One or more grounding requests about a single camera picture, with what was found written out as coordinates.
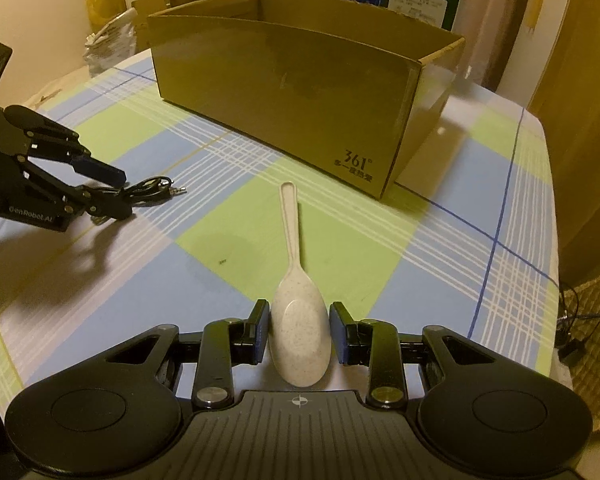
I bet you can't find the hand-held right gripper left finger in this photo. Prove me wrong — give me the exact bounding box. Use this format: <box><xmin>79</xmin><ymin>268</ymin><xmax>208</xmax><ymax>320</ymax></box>
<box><xmin>100</xmin><ymin>299</ymin><xmax>272</xmax><ymax>411</ymax></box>

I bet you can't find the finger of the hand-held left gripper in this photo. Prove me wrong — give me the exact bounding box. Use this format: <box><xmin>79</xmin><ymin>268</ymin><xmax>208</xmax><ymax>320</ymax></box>
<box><xmin>27</xmin><ymin>140</ymin><xmax>129</xmax><ymax>185</ymax></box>
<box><xmin>17</xmin><ymin>157</ymin><xmax>137</xmax><ymax>222</ymax></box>

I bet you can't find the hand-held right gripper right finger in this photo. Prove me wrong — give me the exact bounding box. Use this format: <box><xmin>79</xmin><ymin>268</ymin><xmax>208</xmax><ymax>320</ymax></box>
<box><xmin>328</xmin><ymin>301</ymin><xmax>501</xmax><ymax>411</ymax></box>

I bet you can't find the white speckled rice spoon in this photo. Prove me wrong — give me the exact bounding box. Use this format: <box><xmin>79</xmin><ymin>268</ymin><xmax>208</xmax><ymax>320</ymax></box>
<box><xmin>270</xmin><ymin>181</ymin><xmax>332</xmax><ymax>387</ymax></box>

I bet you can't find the black audio cable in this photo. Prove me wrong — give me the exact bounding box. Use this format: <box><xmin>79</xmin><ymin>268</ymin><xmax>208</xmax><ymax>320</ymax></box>
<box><xmin>89</xmin><ymin>176</ymin><xmax>187</xmax><ymax>224</ymax></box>

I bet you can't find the plaid cloth desktop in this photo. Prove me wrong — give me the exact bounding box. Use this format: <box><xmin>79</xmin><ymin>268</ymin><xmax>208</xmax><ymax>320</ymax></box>
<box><xmin>0</xmin><ymin>50</ymin><xmax>563</xmax><ymax>480</ymax></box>

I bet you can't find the small plain cardboard box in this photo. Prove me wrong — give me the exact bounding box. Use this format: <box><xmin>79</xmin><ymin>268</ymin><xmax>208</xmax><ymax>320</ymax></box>
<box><xmin>132</xmin><ymin>0</ymin><xmax>172</xmax><ymax>48</ymax></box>

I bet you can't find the yellow quilted cloth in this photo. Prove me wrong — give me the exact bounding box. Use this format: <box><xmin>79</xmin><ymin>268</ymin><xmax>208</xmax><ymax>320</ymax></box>
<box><xmin>555</xmin><ymin>270</ymin><xmax>600</xmax><ymax>413</ymax></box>

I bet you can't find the mustard yellow curtain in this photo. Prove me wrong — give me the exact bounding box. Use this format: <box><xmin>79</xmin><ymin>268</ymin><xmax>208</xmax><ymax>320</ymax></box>
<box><xmin>527</xmin><ymin>0</ymin><xmax>600</xmax><ymax>291</ymax></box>

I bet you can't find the orange tape patch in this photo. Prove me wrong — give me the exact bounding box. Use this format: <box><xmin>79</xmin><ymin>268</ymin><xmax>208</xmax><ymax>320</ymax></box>
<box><xmin>527</xmin><ymin>0</ymin><xmax>551</xmax><ymax>37</ymax></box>

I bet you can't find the black floor cable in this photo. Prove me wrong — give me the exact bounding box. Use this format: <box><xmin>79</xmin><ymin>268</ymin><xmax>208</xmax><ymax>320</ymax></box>
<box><xmin>555</xmin><ymin>280</ymin><xmax>600</xmax><ymax>367</ymax></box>

